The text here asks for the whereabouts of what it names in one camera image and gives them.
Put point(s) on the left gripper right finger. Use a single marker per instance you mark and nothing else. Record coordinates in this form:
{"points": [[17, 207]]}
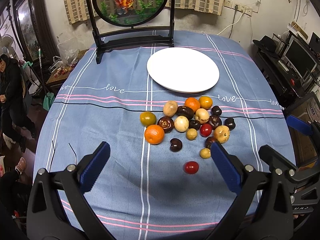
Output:
{"points": [[273, 217]]}

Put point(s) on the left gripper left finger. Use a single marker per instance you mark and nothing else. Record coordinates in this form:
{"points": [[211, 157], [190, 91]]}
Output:
{"points": [[46, 217]]}

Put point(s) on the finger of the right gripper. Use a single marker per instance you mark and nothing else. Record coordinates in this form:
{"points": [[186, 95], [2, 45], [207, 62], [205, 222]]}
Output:
{"points": [[276, 162], [299, 125]]}

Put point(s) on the tan apple-like fruit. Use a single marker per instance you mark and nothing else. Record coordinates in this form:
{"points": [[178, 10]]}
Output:
{"points": [[222, 134]]}

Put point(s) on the small yellow fruit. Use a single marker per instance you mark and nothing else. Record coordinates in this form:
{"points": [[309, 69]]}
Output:
{"points": [[205, 153]]}

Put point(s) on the dark mangosteen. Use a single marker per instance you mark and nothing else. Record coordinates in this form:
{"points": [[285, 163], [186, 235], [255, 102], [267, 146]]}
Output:
{"points": [[214, 121]]}

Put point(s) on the red cherry tomato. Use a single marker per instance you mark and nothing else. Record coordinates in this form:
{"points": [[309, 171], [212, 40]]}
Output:
{"points": [[205, 130], [191, 167]]}

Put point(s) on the pale striped melon fruit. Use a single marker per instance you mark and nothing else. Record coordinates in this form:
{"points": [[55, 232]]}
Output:
{"points": [[202, 115]]}

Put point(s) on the small yellow-green fruit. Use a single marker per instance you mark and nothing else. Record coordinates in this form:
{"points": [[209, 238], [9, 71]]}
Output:
{"points": [[191, 134]]}

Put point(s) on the small dark plum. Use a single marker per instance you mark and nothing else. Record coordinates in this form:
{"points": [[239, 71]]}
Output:
{"points": [[195, 124]]}

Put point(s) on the yellow-orange persimmon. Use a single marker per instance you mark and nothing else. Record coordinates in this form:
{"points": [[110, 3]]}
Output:
{"points": [[205, 102]]}

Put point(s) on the dark plum lone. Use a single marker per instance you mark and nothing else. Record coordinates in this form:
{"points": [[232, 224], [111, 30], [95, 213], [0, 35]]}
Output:
{"points": [[175, 145]]}

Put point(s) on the dark oblong fruit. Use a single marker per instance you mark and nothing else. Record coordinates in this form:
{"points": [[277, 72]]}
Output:
{"points": [[185, 111]]}

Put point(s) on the dark brown chestnut large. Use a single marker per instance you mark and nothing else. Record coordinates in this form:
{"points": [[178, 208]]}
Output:
{"points": [[166, 123]]}

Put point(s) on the tan potato-like fruit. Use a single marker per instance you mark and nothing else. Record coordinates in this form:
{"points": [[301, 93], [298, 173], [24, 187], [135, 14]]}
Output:
{"points": [[170, 108]]}

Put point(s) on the large orange mandarin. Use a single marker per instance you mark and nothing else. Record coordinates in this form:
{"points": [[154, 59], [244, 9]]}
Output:
{"points": [[154, 134]]}

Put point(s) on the green mandarin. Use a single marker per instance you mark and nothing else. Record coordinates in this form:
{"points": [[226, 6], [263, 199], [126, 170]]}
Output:
{"points": [[147, 118]]}

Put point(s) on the cream round fruit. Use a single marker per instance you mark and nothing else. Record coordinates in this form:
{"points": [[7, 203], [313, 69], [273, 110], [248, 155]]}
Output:
{"points": [[181, 123]]}

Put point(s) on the computer monitor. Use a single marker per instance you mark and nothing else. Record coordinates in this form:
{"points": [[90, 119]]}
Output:
{"points": [[300, 59]]}

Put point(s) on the black hat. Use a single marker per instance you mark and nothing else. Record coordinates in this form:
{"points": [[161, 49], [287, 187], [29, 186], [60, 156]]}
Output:
{"points": [[267, 45]]}

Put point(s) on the person in black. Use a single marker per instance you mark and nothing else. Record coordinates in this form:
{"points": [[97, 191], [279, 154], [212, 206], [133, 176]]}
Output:
{"points": [[12, 102]]}

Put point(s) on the white oval plate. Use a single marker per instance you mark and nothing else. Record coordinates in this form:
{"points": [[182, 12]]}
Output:
{"points": [[183, 70]]}

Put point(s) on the plastic bag on side table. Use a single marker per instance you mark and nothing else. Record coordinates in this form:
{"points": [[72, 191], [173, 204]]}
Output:
{"points": [[68, 50]]}

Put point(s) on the dark framed mirror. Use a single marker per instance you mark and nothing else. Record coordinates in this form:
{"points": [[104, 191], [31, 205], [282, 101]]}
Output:
{"points": [[33, 30]]}

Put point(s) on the round goldfish screen on stand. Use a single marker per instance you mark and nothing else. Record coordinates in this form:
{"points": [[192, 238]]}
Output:
{"points": [[119, 24]]}

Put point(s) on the wall power strip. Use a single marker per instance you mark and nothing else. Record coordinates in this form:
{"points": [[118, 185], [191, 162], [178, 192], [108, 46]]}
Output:
{"points": [[246, 9]]}

